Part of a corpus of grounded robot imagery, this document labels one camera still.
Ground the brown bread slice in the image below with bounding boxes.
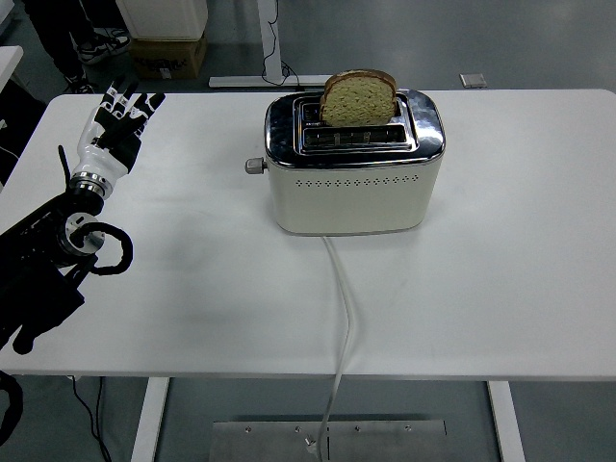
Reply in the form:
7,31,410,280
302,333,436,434
320,68,398,128

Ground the person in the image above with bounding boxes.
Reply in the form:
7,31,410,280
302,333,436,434
29,0,132,95

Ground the black bag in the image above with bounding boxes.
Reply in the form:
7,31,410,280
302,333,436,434
0,76,48,187

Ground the black floor cable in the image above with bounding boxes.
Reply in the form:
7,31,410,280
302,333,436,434
71,376,113,462
95,376,105,451

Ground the cream toaster chrome top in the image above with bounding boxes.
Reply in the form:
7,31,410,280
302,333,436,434
263,88,447,237

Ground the white side table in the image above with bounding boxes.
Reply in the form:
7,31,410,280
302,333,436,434
0,45,24,92

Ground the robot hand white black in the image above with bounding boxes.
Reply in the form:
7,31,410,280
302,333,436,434
71,75,167,188

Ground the white table leg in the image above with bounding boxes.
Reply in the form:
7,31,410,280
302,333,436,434
485,379,526,462
130,376,170,462

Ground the white power cord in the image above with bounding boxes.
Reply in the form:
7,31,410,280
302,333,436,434
317,234,358,456

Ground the cardboard box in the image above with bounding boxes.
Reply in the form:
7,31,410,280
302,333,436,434
128,33,208,81

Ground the thin black cable on frame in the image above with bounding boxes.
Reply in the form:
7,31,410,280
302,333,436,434
262,0,305,90

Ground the white table frame with foot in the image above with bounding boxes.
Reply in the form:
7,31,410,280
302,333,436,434
208,0,334,90

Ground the white container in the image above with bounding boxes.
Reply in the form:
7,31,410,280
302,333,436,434
115,0,210,41

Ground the grey metal plate with screws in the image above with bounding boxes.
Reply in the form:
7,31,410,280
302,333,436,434
211,420,448,462

